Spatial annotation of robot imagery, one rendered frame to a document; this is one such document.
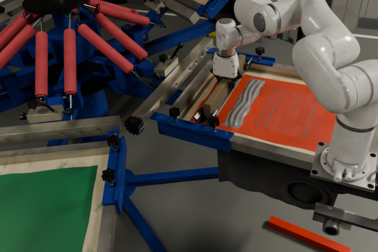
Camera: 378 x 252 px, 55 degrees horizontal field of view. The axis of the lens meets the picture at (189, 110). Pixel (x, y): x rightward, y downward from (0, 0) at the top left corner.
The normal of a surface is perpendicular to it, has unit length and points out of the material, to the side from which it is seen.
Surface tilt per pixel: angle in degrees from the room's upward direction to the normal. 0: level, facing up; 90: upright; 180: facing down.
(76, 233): 0
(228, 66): 90
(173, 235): 0
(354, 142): 90
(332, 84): 64
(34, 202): 0
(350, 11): 90
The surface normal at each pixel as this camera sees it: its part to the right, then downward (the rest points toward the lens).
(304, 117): -0.07, -0.79
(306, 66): -0.89, 0.25
